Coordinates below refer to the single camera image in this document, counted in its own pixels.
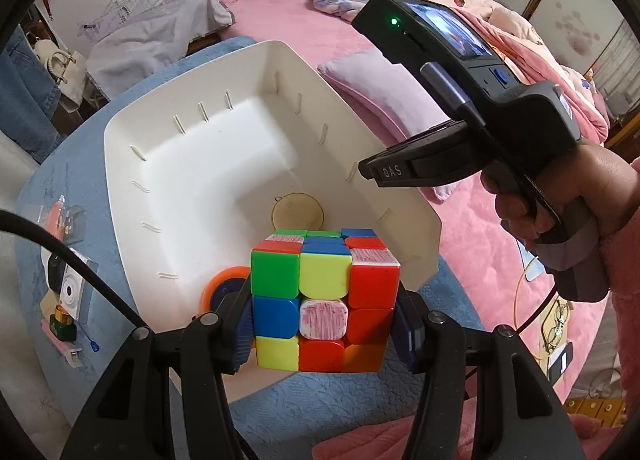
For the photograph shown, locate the orange round toy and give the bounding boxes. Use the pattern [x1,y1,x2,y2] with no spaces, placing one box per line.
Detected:
[200,266,250,314]

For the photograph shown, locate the colourful Rubik's cube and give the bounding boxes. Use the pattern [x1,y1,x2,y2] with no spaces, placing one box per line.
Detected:
[250,228,401,373]

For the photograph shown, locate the gold round tin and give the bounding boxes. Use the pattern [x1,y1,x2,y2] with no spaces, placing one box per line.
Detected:
[271,192,326,230]

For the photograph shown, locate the white plastic tray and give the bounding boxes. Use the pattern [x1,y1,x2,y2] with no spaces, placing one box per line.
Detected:
[104,41,442,332]

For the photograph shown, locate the white boxed toy camera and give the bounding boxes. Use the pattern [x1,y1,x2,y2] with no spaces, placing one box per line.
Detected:
[41,249,93,324]

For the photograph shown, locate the green perfume bottle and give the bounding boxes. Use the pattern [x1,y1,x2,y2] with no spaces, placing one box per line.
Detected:
[49,304,77,342]

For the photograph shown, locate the pink sleeve forearm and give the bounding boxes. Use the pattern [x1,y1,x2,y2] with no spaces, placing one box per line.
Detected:
[598,153,640,460]

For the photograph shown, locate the person's right hand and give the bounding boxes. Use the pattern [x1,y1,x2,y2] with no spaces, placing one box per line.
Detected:
[480,139,640,253]

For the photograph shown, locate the peach bear quilt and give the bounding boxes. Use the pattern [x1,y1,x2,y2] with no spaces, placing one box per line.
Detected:
[425,0,608,144]

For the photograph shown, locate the pink bed sheet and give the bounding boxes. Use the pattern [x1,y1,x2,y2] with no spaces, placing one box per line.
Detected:
[209,0,612,406]

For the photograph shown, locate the pink printed pillow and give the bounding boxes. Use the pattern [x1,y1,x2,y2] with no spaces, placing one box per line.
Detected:
[316,48,482,204]

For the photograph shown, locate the eyeglasses on bed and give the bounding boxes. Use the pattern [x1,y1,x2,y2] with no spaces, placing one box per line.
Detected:
[537,295,574,359]

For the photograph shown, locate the pink oval item in bag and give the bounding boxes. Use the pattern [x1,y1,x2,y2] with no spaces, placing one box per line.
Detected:
[21,194,87,246]

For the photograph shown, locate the grey cloth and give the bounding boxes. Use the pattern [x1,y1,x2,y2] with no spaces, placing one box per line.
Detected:
[87,0,235,100]

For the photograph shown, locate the white handbag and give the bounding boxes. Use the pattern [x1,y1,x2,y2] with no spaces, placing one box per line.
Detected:
[34,38,87,112]

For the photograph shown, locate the denim jacket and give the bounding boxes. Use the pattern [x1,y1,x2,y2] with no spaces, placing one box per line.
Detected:
[0,26,63,164]

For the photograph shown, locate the black cable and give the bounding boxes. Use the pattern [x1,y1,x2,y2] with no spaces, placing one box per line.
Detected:
[0,208,151,331]

